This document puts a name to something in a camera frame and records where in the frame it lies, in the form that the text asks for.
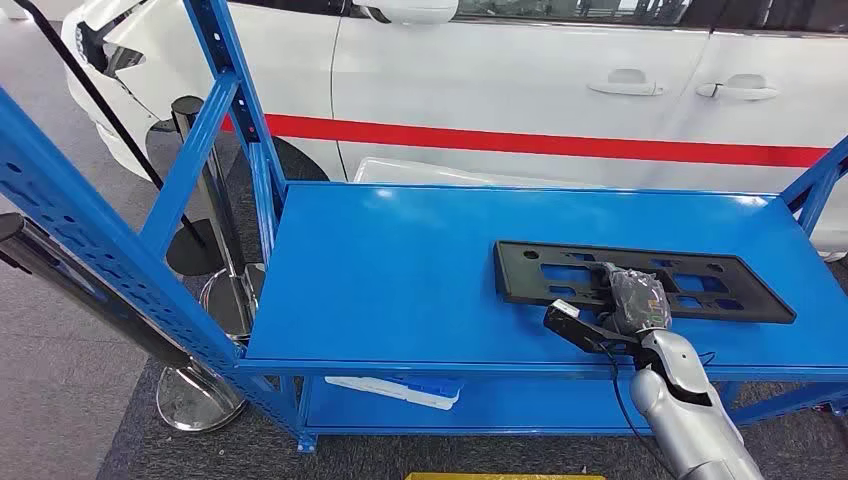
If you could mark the black plastic frame part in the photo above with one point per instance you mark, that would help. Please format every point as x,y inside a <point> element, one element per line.
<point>513,281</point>

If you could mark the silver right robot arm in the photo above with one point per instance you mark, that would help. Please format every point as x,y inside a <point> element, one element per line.
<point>682,424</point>

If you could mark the blue metal shelf rack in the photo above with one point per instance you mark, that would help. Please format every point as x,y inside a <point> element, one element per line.
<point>397,278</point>

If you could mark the blue plastic bin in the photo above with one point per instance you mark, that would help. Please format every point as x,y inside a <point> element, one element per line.
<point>430,386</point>

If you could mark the white car with red stripe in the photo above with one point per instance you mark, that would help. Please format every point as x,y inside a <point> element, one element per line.
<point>530,79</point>

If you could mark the black pole stand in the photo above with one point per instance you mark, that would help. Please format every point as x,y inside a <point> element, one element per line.
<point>192,255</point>

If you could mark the chrome stanchion post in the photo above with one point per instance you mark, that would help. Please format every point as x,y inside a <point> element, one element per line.
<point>199,397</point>
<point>215,199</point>

